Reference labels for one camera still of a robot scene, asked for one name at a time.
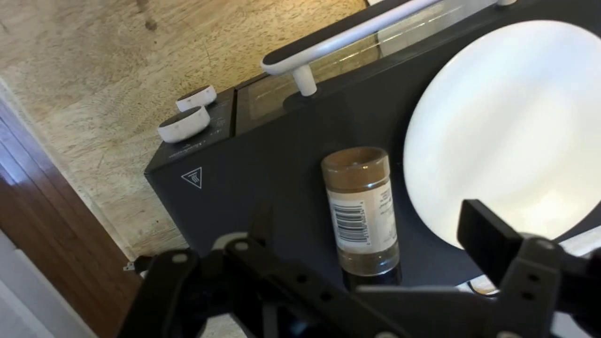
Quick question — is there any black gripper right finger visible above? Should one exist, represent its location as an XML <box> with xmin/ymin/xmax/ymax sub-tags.
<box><xmin>457</xmin><ymin>198</ymin><xmax>601</xmax><ymax>338</ymax></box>

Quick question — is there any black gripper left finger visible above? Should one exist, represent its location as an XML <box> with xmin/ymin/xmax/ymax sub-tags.
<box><xmin>117</xmin><ymin>200</ymin><xmax>378</xmax><ymax>338</ymax></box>

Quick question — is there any brown spice bottle white label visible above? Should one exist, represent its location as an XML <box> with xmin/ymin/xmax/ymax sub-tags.
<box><xmin>319</xmin><ymin>147</ymin><xmax>402</xmax><ymax>279</ymax></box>

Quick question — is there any white round plate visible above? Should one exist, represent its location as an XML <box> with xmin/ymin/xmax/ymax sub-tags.
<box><xmin>402</xmin><ymin>19</ymin><xmax>601</xmax><ymax>252</ymax></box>

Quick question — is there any black toaster oven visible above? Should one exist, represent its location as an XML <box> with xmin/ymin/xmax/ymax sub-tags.
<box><xmin>143</xmin><ymin>0</ymin><xmax>601</xmax><ymax>297</ymax></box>

